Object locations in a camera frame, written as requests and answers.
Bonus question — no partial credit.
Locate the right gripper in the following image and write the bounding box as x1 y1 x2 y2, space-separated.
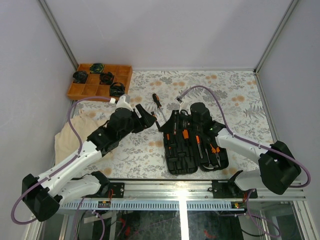
159 110 202 135

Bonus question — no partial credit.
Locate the small black orange screwdriver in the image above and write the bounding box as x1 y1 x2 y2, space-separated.
151 111 161 132

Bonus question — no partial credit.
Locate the black plastic tool case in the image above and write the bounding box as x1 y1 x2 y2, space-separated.
161 110 229 176

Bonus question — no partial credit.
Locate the large black orange screwdriver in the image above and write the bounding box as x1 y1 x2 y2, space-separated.
152 93 167 122

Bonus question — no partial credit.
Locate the precision screwdriver orange black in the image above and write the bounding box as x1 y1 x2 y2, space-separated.
166 133 172 156

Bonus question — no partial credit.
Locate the steel claw hammer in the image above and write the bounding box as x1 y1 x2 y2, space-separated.
201 148 220 172

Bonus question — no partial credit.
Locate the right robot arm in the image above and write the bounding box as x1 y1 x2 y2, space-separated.
171 102 302 198

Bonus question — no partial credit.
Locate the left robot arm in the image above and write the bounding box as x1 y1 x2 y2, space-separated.
22 104 156 222

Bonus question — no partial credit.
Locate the floral table cloth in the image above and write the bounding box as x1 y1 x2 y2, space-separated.
82 71 274 180

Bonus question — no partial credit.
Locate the dark rolled fabric band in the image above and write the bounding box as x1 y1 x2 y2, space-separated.
109 82 125 98

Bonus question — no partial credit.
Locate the dark rolled band centre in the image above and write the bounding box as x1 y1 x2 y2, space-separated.
99 72 114 85

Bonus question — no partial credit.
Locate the cream cloth bag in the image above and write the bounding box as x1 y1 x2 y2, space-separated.
54 109 111 165

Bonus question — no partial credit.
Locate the dark rolled band outside tray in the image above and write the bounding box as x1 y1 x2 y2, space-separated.
72 70 88 84

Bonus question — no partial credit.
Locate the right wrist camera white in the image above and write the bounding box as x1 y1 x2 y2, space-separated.
176 96 190 113

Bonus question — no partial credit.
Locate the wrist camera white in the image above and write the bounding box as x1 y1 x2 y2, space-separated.
116 94 134 112
176 96 190 113

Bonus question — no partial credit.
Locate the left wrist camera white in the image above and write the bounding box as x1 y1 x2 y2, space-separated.
116 94 134 112

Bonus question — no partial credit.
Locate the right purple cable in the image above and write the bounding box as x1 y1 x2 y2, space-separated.
176 85 312 188

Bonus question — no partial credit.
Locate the purple cable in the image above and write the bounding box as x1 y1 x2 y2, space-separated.
11 96 117 225
176 85 312 188

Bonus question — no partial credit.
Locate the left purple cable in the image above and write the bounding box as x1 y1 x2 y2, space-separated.
11 96 117 225

